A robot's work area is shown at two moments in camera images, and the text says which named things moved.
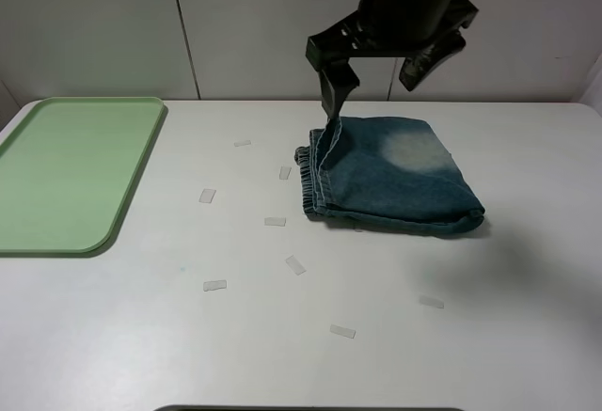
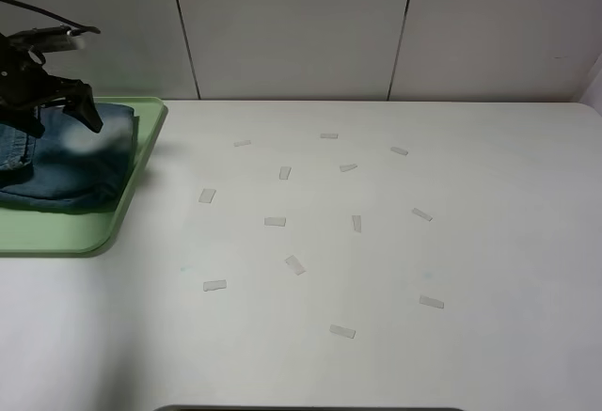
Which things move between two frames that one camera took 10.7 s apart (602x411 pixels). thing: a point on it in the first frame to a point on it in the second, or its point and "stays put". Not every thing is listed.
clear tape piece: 207,196 stays put
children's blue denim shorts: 389,173 to 71,167
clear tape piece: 284,172 stays put
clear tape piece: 294,264 stays put
